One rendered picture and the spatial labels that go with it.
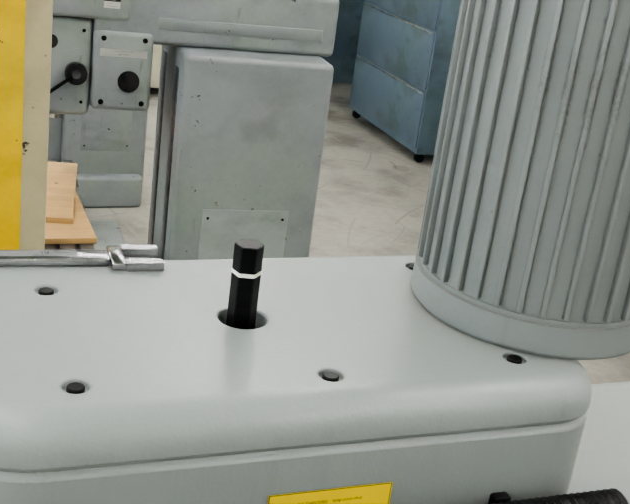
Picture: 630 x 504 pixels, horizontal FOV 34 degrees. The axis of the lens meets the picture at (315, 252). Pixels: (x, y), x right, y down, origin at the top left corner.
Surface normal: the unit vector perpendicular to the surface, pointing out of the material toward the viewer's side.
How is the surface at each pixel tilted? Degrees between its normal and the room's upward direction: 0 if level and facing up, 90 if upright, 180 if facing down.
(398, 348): 0
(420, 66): 90
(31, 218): 90
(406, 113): 90
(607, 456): 0
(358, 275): 0
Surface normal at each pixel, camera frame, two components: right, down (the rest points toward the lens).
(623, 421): 0.13, -0.92
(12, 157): 0.35, 0.38
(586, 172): -0.08, 0.36
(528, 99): -0.54, 0.24
